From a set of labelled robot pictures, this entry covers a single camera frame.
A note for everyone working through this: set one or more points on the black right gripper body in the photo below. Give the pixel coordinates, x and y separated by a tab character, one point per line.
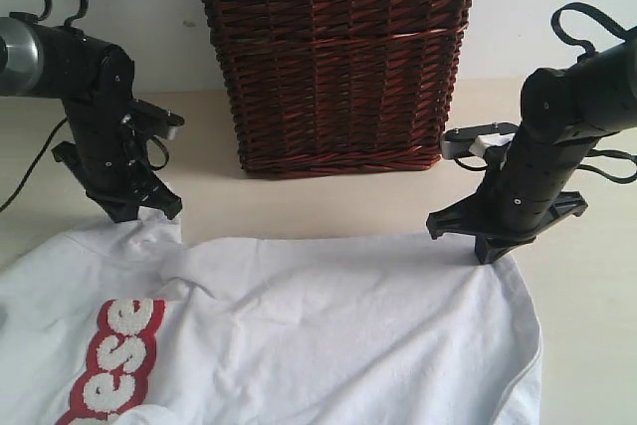
552	139

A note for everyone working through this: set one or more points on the dark brown wicker basket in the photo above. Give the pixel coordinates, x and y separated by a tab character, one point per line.
325	87

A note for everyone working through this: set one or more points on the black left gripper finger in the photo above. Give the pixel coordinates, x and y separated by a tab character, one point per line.
156	195
120	208

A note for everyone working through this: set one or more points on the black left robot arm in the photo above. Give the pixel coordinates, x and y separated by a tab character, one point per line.
32	57

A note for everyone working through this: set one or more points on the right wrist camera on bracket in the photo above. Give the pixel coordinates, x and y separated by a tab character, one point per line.
463	142

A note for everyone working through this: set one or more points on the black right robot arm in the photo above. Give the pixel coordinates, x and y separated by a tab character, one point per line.
608	92

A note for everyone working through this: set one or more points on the white t-shirt with red lettering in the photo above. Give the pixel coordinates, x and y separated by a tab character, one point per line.
125	324

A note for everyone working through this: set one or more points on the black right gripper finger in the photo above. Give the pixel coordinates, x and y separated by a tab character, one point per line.
490	247
462	217

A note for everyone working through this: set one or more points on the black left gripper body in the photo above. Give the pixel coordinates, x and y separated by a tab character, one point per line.
106	156

